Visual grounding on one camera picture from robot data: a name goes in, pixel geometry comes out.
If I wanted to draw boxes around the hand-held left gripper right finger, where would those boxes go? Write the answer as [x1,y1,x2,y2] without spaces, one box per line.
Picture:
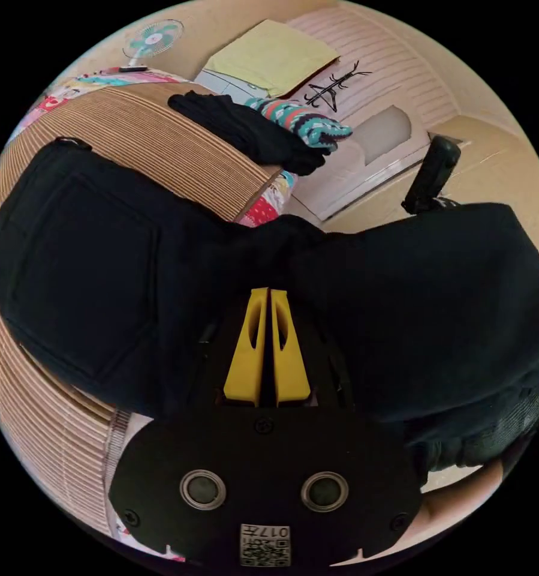
[270,289,311,402]

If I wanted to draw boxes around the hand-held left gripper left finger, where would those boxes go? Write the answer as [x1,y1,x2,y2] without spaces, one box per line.
[223,287,270,402]

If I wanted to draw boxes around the black pants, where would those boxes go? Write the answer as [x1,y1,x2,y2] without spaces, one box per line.
[0,137,539,474]

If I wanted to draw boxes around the person's left forearm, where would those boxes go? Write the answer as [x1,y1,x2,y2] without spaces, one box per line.
[406,462,505,555]

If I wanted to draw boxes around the white door with pane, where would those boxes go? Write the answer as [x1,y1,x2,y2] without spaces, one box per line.
[291,104,467,222]

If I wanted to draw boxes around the pile of clothes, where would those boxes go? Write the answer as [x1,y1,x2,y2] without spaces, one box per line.
[167,89,354,177]

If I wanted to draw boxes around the white cupboard with yellow cloth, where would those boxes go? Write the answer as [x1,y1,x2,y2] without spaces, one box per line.
[192,19,342,105]

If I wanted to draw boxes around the green standing fan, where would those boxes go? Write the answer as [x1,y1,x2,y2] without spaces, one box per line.
[107,19,185,74]

